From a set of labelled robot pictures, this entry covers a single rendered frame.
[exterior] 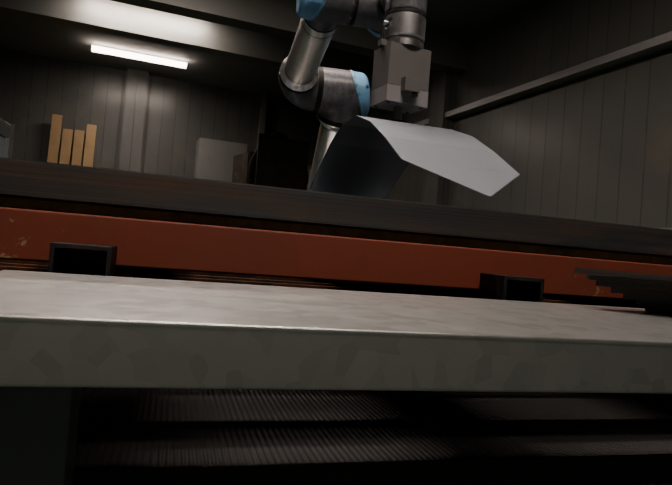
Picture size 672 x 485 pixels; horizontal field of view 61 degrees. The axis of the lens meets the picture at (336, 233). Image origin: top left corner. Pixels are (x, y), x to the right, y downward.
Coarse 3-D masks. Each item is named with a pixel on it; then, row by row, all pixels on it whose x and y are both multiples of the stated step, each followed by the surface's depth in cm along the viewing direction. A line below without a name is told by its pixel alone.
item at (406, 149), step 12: (396, 144) 80; (408, 144) 82; (420, 144) 83; (432, 144) 84; (408, 156) 77; (420, 156) 78; (432, 156) 79; (444, 156) 80; (456, 156) 81; (468, 156) 83; (480, 156) 84; (492, 156) 85; (480, 168) 79; (492, 168) 80; (504, 168) 81
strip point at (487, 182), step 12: (432, 168) 75; (444, 168) 76; (456, 168) 77; (468, 168) 78; (456, 180) 73; (468, 180) 74; (480, 180) 75; (492, 180) 76; (504, 180) 77; (480, 192) 71; (492, 192) 72
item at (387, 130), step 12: (384, 132) 85; (396, 132) 86; (408, 132) 88; (420, 132) 89; (432, 132) 91; (444, 132) 93; (444, 144) 85; (456, 144) 87; (468, 144) 88; (480, 144) 90
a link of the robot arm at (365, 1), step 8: (360, 0) 108; (368, 0) 109; (376, 0) 109; (360, 8) 109; (368, 8) 109; (376, 8) 109; (360, 16) 110; (368, 16) 110; (376, 16) 110; (384, 16) 109; (360, 24) 111; (368, 24) 111; (376, 24) 111; (376, 32) 116
